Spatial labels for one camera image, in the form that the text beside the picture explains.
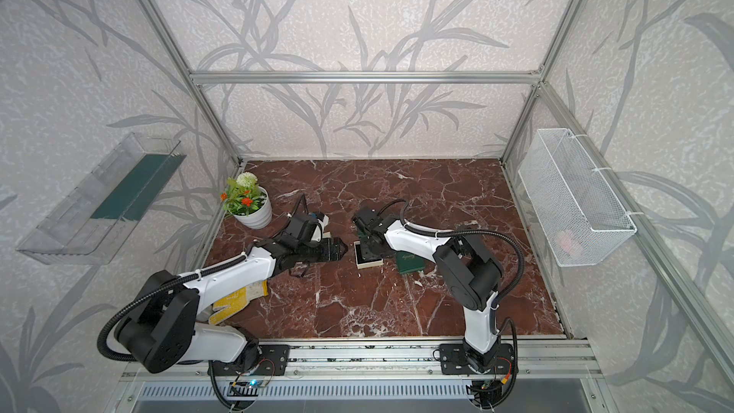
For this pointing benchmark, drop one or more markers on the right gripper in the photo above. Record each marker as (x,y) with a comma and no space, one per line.
(362,242)

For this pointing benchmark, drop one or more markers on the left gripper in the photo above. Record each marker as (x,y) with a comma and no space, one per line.
(336,255)

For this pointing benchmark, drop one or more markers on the cream box base black insert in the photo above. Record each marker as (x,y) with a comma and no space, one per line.
(365,257)

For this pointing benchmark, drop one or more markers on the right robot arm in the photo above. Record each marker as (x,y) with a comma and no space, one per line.
(470,271)

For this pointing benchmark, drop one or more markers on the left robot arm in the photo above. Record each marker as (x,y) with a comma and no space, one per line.
(160,327)

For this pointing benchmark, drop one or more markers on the green jewelry box near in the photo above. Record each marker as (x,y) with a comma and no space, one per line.
(409,263)

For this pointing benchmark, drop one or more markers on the potted flower plant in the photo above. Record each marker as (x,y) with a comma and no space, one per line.
(247,201)

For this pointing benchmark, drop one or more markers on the yellow paper tag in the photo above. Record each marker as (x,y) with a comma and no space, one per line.
(230,305)

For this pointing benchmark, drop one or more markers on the pink object in basket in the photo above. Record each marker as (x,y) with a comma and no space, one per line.
(567,242)

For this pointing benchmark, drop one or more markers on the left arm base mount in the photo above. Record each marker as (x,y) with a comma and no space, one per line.
(264,360)

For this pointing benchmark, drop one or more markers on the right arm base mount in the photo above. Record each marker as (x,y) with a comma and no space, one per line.
(462,359)

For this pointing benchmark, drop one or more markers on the white wire mesh basket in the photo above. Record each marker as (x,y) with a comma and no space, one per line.
(569,192)

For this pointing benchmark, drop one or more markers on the clear plastic wall tray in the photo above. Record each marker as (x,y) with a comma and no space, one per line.
(92,223)

